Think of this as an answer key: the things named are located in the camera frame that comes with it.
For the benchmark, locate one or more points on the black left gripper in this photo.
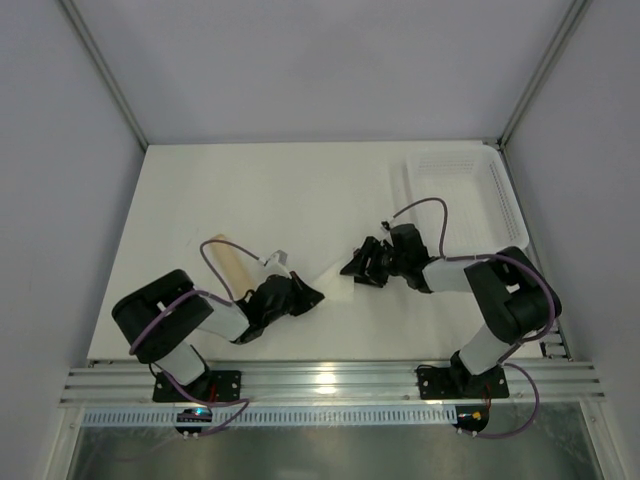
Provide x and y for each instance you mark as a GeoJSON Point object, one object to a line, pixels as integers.
{"type": "Point", "coordinates": [291, 295]}

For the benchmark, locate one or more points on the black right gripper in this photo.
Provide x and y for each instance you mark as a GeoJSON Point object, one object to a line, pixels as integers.
{"type": "Point", "coordinates": [375, 260]}

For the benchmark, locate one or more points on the white paper napkin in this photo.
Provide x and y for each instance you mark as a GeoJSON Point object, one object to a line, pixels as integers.
{"type": "Point", "coordinates": [335, 287]}

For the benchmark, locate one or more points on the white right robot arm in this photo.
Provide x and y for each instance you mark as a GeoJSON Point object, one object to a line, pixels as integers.
{"type": "Point", "coordinates": [516, 303]}

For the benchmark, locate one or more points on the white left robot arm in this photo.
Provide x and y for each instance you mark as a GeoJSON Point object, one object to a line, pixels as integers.
{"type": "Point", "coordinates": [157, 319]}

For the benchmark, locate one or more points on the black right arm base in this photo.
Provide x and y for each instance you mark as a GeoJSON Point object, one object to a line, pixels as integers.
{"type": "Point", "coordinates": [455, 382]}

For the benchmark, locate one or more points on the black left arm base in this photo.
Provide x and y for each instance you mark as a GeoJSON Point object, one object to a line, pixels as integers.
{"type": "Point", "coordinates": [213, 386]}

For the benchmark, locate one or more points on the beige utensil case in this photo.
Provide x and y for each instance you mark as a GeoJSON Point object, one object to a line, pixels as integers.
{"type": "Point", "coordinates": [232, 266]}

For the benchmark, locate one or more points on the white perforated plastic basket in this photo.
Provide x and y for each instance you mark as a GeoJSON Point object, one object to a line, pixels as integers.
{"type": "Point", "coordinates": [461, 194]}

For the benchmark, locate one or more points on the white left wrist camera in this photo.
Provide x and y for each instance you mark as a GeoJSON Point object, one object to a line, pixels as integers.
{"type": "Point", "coordinates": [275, 264]}

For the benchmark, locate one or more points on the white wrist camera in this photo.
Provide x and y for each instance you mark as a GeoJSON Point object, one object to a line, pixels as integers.
{"type": "Point", "coordinates": [387, 226]}
{"type": "Point", "coordinates": [275, 264]}

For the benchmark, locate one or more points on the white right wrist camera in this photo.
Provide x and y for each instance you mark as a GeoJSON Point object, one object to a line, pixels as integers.
{"type": "Point", "coordinates": [387, 226]}

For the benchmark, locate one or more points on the slotted white cable duct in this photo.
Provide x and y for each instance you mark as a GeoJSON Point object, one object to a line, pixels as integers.
{"type": "Point", "coordinates": [271, 416]}

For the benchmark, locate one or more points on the aluminium front rail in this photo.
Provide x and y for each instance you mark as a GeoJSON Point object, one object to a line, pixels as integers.
{"type": "Point", "coordinates": [351, 382]}

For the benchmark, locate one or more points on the right aluminium frame post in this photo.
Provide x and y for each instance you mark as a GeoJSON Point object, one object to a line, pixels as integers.
{"type": "Point", "coordinates": [552, 54]}

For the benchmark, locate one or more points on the aluminium frame post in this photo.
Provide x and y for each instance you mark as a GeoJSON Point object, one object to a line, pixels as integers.
{"type": "Point", "coordinates": [92, 49]}
{"type": "Point", "coordinates": [552, 54]}

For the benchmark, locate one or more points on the left aluminium frame post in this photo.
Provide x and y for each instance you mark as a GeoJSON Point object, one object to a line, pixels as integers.
{"type": "Point", "coordinates": [92, 49]}

